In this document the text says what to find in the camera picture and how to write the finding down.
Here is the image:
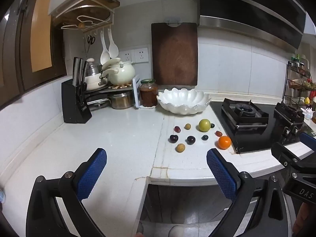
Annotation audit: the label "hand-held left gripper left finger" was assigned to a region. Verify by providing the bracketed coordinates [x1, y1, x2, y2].
[26, 148, 107, 237]

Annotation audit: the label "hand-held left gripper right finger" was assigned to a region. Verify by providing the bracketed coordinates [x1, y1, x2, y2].
[206, 149, 289, 237]

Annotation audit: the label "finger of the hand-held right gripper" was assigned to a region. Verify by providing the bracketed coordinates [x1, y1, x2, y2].
[271, 142, 316, 177]
[299, 132, 316, 153]

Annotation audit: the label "orange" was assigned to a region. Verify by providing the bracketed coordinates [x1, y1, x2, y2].
[218, 136, 232, 150]

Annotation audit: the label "white scalloped bowl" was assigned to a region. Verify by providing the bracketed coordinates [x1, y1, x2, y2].
[156, 87, 212, 116]

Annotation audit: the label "person's right hand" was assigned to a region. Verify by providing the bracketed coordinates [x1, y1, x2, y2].
[292, 202, 316, 237]

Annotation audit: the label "black burner grate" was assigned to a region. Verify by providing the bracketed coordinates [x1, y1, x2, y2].
[274, 102, 305, 129]
[221, 99, 269, 131]

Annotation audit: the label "green apple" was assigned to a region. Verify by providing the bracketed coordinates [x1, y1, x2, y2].
[199, 119, 211, 132]

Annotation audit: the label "black gas stove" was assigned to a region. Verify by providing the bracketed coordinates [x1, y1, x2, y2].
[210, 98, 316, 153]

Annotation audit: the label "black knife block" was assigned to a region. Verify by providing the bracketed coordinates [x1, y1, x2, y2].
[61, 79, 92, 124]

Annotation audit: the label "steel pan under shelf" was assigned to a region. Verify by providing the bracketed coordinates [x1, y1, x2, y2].
[86, 95, 110, 109]

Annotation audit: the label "stainless steel pot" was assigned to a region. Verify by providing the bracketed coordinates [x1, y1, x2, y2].
[107, 91, 135, 109]

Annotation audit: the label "cream saucepan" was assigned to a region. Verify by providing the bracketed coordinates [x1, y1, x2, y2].
[85, 75, 109, 91]

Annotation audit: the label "woven trivet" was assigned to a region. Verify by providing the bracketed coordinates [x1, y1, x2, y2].
[109, 84, 134, 90]

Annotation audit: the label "grey pot shelf rack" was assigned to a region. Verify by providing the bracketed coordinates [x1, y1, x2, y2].
[85, 75, 142, 109]

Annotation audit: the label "glass jar with green lid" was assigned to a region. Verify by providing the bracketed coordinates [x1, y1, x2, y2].
[139, 79, 159, 108]

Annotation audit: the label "steel pot lid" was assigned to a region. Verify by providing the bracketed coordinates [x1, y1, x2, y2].
[85, 58, 103, 77]

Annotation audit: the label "cream pot with lid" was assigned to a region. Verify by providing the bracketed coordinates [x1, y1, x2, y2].
[107, 60, 136, 86]

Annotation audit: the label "white ladle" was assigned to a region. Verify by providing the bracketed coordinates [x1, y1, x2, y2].
[100, 31, 111, 65]

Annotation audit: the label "dark wooden cutting board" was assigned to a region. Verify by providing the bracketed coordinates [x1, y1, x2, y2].
[151, 23, 198, 86]

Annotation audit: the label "black scissors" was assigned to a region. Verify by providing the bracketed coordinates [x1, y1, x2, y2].
[84, 35, 96, 53]

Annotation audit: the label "black range hood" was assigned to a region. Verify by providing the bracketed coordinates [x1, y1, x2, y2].
[196, 0, 307, 50]

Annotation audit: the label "round wooden board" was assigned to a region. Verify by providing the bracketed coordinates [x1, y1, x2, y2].
[53, 4, 113, 28]

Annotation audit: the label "rectangular wooden board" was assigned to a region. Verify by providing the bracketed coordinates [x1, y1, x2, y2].
[84, 0, 120, 11]

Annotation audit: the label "black wire spice rack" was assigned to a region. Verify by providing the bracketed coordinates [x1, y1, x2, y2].
[283, 54, 316, 120]

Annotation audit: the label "white wall socket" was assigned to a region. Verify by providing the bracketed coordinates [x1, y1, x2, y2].
[119, 50, 135, 63]
[134, 47, 149, 63]

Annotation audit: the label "brown window frame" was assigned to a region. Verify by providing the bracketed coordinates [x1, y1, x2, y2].
[0, 0, 68, 109]

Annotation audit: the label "white hanging wire rack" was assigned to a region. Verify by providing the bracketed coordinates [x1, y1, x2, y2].
[52, 0, 120, 36]

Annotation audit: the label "clear wall hook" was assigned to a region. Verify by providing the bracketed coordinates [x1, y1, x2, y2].
[165, 17, 182, 27]

